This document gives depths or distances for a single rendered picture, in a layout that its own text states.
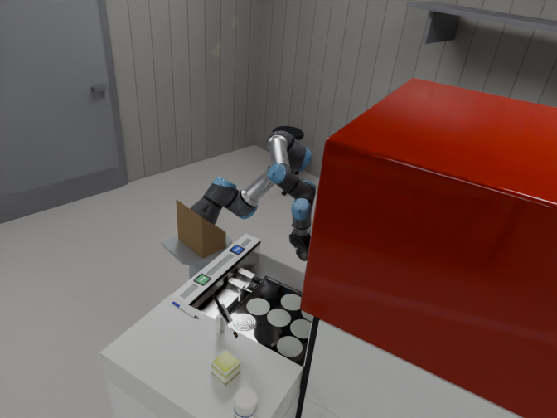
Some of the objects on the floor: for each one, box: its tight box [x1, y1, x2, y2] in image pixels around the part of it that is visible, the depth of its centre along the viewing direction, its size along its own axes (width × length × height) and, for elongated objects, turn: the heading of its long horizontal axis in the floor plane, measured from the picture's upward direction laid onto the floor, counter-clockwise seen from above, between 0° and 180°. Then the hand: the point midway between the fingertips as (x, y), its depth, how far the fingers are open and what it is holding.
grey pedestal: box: [161, 235, 232, 279], centre depth 252 cm, size 51×44×82 cm
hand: (306, 260), depth 184 cm, fingers closed
